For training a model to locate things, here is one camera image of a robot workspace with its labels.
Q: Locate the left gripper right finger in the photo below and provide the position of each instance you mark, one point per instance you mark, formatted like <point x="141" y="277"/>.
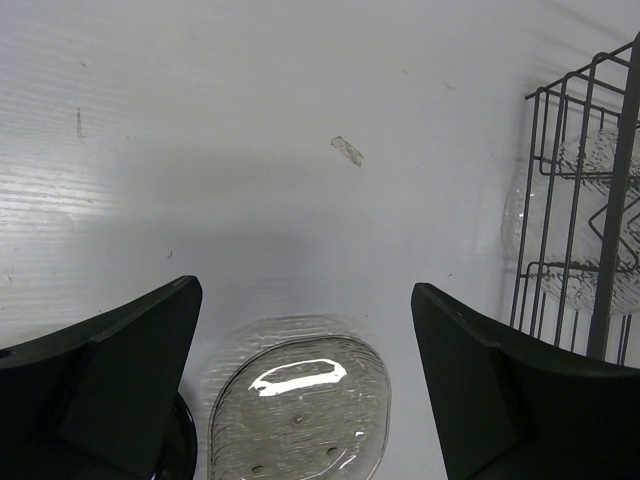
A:
<point x="509" y="406"/>

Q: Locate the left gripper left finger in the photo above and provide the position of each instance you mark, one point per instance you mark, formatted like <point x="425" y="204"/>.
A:
<point x="93" y="400"/>

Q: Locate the black round plate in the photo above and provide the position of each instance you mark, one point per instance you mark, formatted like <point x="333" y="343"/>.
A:
<point x="178" y="456"/>

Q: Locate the clear ribbed glass plate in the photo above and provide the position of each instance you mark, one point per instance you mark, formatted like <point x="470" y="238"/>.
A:
<point x="555" y="215"/>

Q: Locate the frosted beige glass plate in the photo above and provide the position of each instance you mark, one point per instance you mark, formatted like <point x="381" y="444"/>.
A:
<point x="298" y="397"/>

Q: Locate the small clear tape scrap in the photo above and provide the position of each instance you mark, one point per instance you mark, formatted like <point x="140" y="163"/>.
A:
<point x="347" y="150"/>

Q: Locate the metal wire dish rack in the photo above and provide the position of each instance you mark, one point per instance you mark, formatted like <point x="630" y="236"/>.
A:
<point x="604" y="93"/>

